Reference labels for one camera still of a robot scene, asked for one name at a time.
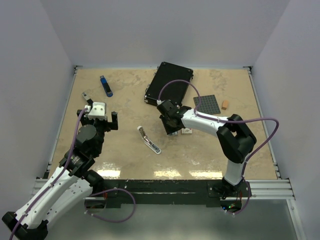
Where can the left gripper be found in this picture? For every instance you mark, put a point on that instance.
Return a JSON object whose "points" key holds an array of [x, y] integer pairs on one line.
{"points": [[113, 124]]}

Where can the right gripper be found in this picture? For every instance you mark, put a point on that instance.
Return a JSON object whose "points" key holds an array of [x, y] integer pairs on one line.
{"points": [[169, 130]]}

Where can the white staples box sleeve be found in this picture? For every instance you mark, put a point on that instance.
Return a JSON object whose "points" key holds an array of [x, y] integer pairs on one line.
{"points": [[186, 131]]}

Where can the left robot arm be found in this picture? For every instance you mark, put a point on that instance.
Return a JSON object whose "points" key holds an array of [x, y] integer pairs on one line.
{"points": [[78, 160]]}

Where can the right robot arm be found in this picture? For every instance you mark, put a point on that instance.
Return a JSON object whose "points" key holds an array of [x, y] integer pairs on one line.
{"points": [[236, 139]]}

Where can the black and silver stapler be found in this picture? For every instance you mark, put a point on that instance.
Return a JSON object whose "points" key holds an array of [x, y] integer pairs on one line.
{"points": [[87, 98]]}

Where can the blue stapler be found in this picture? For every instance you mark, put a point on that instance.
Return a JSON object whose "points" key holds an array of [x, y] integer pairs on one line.
{"points": [[106, 86]]}

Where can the grey studded baseplate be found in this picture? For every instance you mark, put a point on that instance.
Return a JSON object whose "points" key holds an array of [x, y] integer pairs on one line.
{"points": [[208, 104]]}

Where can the black hard case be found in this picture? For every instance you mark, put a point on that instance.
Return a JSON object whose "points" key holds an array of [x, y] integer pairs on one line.
{"points": [[166, 73]]}

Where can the plain wooden block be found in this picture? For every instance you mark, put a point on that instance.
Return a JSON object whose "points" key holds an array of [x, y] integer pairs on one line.
{"points": [[225, 105]]}

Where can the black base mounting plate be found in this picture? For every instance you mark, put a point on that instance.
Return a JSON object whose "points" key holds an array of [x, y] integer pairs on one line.
{"points": [[212, 193]]}

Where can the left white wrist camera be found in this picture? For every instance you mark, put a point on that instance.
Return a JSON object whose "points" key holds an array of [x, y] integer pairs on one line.
{"points": [[96, 111]]}

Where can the aluminium frame rail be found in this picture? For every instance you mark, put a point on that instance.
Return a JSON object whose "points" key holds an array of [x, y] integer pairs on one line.
{"points": [[40, 185]]}

